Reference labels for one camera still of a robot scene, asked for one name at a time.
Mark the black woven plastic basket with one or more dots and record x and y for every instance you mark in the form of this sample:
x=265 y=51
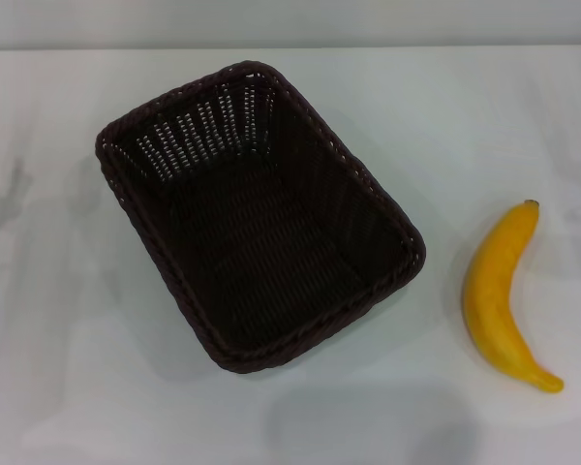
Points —
x=271 y=232

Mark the yellow banana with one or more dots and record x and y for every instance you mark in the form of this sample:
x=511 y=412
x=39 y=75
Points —
x=494 y=286

